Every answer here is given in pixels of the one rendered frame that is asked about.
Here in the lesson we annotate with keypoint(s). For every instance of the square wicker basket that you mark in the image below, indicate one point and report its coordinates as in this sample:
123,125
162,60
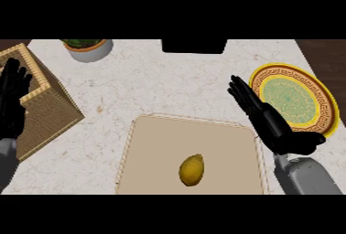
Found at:
45,103

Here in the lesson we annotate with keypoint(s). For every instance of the beige tray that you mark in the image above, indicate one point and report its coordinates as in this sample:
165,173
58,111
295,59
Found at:
191,152

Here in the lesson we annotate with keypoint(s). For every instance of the black appliance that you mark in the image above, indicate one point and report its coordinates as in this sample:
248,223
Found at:
194,46

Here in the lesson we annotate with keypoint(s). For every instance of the yellow patterned plate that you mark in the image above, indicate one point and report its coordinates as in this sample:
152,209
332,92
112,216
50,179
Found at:
293,99

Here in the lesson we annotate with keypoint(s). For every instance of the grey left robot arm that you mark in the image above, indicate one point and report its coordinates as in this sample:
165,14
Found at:
7,164

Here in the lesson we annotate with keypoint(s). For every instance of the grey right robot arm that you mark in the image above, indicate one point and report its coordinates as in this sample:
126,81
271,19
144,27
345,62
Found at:
304,176

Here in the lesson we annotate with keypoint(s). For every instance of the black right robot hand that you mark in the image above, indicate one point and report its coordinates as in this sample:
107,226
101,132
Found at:
270,122

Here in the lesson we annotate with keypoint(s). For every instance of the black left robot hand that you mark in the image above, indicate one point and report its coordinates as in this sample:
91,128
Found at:
11,100

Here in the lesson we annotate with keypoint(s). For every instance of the grey potted plant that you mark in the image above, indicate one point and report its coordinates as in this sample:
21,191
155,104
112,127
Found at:
89,48

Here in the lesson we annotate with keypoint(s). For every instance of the yellow lemon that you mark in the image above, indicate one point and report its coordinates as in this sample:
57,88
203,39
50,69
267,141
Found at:
191,170

